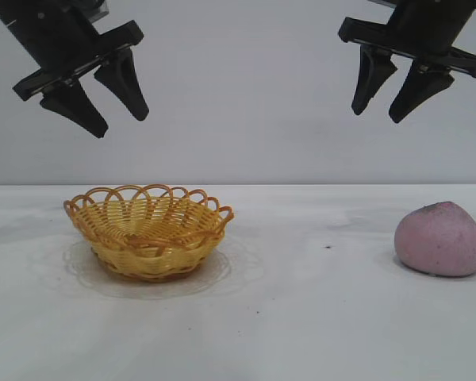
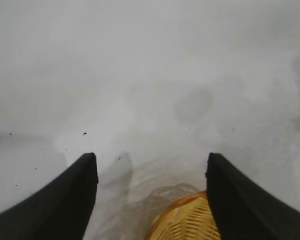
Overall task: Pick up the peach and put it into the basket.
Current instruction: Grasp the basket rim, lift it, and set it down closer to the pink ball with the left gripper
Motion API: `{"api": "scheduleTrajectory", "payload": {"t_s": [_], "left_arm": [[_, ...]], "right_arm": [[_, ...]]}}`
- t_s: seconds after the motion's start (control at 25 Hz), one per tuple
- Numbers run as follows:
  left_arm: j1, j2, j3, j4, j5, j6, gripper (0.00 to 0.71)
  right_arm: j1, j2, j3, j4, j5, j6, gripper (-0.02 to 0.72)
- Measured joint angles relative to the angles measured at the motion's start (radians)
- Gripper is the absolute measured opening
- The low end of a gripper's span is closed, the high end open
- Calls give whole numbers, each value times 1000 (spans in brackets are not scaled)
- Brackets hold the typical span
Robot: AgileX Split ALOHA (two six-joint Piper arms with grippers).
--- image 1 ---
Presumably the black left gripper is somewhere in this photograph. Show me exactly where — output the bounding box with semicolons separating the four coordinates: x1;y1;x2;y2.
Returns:
0;0;150;140

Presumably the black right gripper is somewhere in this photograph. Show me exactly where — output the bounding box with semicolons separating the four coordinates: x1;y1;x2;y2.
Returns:
337;0;476;125

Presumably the yellow woven plastic basket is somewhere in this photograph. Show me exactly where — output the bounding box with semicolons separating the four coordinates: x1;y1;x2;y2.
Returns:
63;183;235;283

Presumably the pink toy peach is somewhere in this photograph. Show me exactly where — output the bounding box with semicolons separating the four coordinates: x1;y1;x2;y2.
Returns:
393;201;476;278

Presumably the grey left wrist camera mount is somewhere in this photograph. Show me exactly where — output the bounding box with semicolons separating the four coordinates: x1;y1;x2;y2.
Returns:
81;0;109;21

